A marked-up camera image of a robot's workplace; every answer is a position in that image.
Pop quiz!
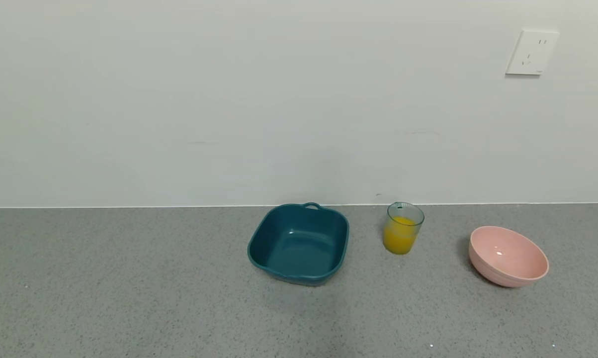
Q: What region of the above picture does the ribbed translucent blue cup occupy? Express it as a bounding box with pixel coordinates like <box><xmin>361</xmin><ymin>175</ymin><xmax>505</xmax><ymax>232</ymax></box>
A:
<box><xmin>383</xmin><ymin>202</ymin><xmax>425</xmax><ymax>255</ymax></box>

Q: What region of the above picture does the orange liquid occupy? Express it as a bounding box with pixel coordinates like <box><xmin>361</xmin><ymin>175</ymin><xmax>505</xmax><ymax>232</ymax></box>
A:
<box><xmin>384</xmin><ymin>216</ymin><xmax>419</xmax><ymax>255</ymax></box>

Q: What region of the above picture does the pink round bowl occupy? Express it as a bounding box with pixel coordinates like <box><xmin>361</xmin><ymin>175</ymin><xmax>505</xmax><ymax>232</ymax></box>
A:
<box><xmin>468</xmin><ymin>226</ymin><xmax>550</xmax><ymax>288</ymax></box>

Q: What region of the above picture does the teal square plastic basin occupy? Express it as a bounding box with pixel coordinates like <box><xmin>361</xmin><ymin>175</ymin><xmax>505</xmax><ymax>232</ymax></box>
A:
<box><xmin>248</xmin><ymin>202</ymin><xmax>350</xmax><ymax>286</ymax></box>

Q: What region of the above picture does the white wall socket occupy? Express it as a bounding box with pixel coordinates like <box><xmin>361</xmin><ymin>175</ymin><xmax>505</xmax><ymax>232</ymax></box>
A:
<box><xmin>506</xmin><ymin>29</ymin><xmax>560</xmax><ymax>76</ymax></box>

